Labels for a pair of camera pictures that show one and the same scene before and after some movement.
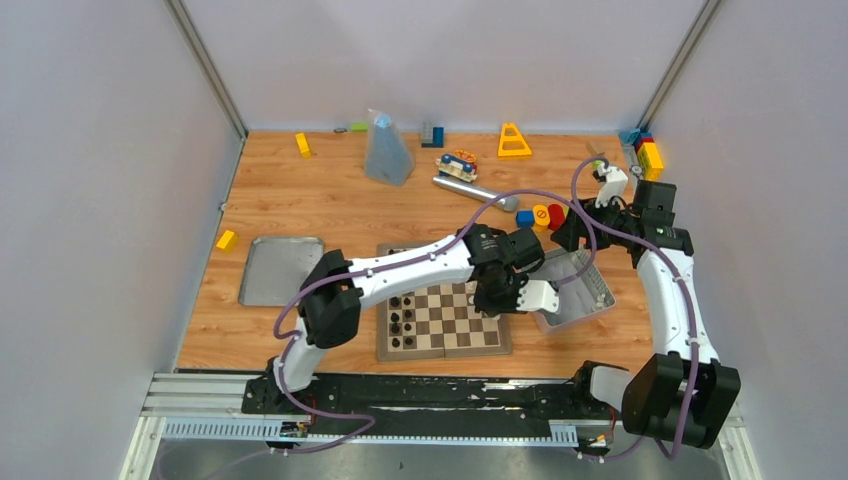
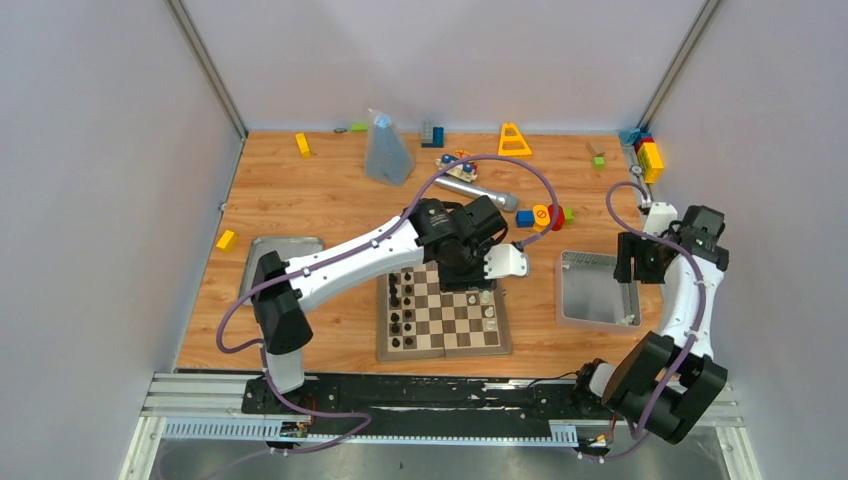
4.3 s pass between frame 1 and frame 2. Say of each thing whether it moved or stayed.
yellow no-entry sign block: stayed
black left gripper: moved
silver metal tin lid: stayed
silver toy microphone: stayed
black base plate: stayed
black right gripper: moved
